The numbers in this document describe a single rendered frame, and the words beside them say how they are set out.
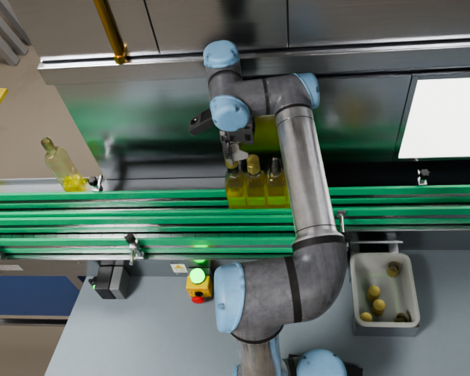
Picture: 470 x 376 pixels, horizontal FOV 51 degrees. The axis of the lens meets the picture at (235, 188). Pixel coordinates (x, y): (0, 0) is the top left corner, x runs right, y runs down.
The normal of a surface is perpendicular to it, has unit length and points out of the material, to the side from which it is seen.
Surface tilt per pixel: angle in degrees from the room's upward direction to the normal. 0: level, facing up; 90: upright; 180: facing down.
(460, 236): 90
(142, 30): 90
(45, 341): 0
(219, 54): 1
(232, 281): 5
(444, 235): 90
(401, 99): 90
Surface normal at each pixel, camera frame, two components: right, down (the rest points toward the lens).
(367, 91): -0.06, 0.82
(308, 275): -0.01, -0.51
